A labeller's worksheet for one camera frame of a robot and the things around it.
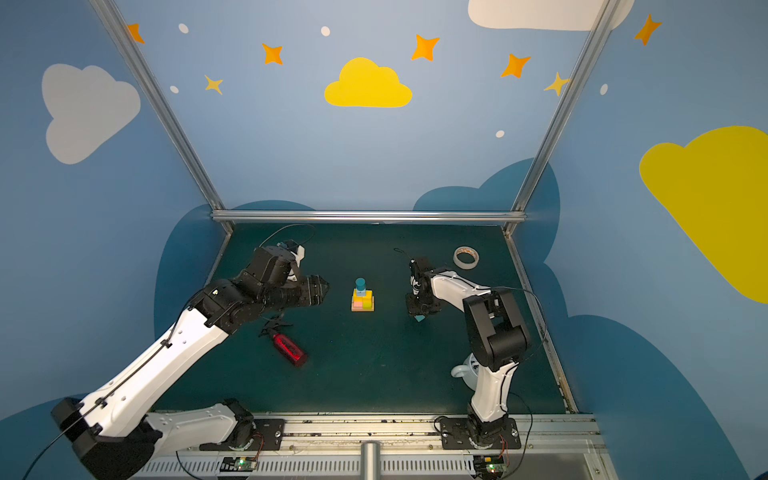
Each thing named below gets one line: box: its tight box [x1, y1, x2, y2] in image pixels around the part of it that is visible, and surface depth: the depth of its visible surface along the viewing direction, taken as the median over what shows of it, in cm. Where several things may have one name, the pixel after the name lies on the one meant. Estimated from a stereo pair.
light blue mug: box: [450, 352, 481, 391], surface depth 82 cm
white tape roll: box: [453, 246, 480, 270], surface depth 113 cm
